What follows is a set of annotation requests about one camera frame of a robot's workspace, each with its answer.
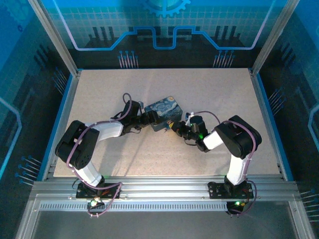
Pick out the aluminium side frame rail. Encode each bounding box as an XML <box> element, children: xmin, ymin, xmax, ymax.
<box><xmin>37</xmin><ymin>69</ymin><xmax>82</xmax><ymax>182</ymax></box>
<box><xmin>248</xmin><ymin>68</ymin><xmax>295</xmax><ymax>182</ymax></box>

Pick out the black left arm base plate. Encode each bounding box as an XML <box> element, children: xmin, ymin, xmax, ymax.
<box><xmin>75</xmin><ymin>182</ymin><xmax>122</xmax><ymax>200</ymax></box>

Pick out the slotted grey cable duct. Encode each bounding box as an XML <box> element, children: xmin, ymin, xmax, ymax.
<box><xmin>38</xmin><ymin>202</ymin><xmax>294</xmax><ymax>213</ymax></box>

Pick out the black connector module with LED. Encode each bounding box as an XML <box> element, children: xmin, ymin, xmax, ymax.
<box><xmin>226</xmin><ymin>200</ymin><xmax>248</xmax><ymax>215</ymax></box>
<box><xmin>86</xmin><ymin>198</ymin><xmax>106</xmax><ymax>210</ymax></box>

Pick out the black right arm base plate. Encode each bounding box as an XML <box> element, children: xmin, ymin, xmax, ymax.
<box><xmin>207</xmin><ymin>181</ymin><xmax>255</xmax><ymax>200</ymax></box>

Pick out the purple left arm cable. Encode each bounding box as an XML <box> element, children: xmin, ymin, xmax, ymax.
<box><xmin>65</xmin><ymin>92</ymin><xmax>133</xmax><ymax>219</ymax></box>

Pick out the aluminium frame post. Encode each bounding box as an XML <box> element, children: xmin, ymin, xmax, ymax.
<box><xmin>250</xmin><ymin>0</ymin><xmax>301</xmax><ymax>76</ymax></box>
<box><xmin>27</xmin><ymin>0</ymin><xmax>82</xmax><ymax>77</ymax></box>

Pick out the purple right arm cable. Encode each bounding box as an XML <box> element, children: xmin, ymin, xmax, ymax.
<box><xmin>190</xmin><ymin>110</ymin><xmax>258</xmax><ymax>218</ymax></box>

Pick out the starry night print tin box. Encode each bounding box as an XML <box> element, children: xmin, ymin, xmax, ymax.
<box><xmin>144</xmin><ymin>95</ymin><xmax>184</xmax><ymax>133</ymax></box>

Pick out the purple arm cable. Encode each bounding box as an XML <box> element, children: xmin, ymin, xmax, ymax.
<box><xmin>190</xmin><ymin>110</ymin><xmax>258</xmax><ymax>218</ymax></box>
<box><xmin>65</xmin><ymin>92</ymin><xmax>133</xmax><ymax>219</ymax></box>

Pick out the aluminium front frame rail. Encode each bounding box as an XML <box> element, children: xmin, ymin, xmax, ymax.
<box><xmin>31</xmin><ymin>175</ymin><xmax>299</xmax><ymax>203</ymax></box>

